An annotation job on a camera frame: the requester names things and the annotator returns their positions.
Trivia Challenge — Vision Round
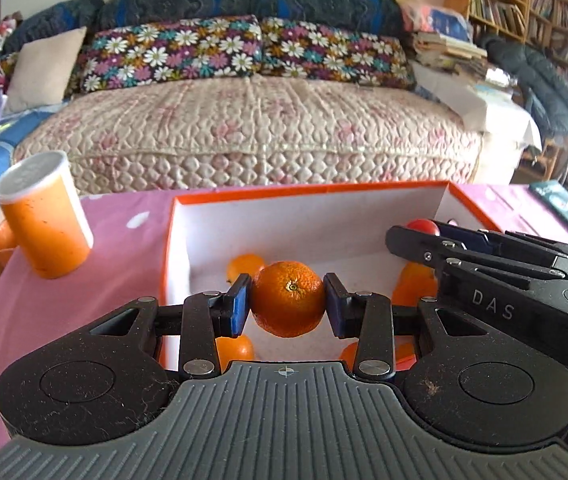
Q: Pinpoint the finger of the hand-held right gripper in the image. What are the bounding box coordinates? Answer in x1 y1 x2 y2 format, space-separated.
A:
386 226 568 351
436 220 568 286

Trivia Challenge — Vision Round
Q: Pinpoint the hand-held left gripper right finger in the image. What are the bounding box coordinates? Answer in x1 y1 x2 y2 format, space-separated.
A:
323 272 489 381

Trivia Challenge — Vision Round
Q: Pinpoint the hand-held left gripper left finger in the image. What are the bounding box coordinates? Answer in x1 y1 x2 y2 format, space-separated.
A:
89 274 253 381

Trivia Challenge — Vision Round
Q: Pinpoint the red tomato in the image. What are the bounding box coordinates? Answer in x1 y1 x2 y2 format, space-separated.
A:
406 218 440 237

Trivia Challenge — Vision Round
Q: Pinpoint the mandarin orange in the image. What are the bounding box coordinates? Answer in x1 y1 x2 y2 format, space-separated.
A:
215 334 255 367
226 254 267 284
0 220 18 268
251 260 325 338
339 341 417 367
391 261 438 307

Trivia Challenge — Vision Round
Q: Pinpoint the orange cardboard shoe box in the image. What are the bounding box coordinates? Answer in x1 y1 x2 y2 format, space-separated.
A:
159 181 507 368

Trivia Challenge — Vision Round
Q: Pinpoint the teal book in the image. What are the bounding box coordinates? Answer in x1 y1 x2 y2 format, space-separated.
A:
528 180 568 239

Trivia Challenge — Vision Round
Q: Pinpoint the wooden chair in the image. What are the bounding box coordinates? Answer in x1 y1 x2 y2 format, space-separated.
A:
514 135 564 181

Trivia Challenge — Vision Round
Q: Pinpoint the white cloth covered side table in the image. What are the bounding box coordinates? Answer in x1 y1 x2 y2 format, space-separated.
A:
414 60 544 182

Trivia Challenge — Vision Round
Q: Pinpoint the pink tablecloth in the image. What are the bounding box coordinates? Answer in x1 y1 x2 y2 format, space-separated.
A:
0 183 568 461

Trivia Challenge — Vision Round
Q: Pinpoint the dark green puffer jacket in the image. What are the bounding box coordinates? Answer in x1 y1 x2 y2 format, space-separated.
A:
481 35 568 137

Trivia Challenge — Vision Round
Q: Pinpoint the beige quilted sofa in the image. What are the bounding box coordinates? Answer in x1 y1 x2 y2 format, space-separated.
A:
14 75 482 197

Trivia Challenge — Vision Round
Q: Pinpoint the stack of books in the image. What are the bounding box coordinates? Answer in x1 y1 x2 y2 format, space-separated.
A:
411 30 490 72

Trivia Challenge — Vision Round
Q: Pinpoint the orange cup with white lid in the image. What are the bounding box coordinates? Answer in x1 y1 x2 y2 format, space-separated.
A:
0 150 95 280

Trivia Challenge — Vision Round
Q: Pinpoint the floral daisy cushion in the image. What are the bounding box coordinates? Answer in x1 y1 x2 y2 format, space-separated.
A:
76 15 265 94
259 17 415 92

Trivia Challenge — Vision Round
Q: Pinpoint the blue flat box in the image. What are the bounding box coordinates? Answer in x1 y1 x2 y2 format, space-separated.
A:
428 6 470 37

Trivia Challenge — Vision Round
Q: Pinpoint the pink white plastic bag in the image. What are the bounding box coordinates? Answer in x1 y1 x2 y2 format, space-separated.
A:
396 0 435 32

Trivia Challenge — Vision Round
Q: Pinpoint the wooden bookshelf with books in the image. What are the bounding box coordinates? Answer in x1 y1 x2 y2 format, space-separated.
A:
468 0 568 97

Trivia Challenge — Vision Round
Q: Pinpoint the dark blue patterned back cushion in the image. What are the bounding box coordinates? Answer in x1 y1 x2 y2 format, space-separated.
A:
99 0 255 32
251 0 405 37
4 0 106 54

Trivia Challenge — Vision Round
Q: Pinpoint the beige pillow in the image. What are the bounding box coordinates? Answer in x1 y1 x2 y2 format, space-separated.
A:
4 26 88 114

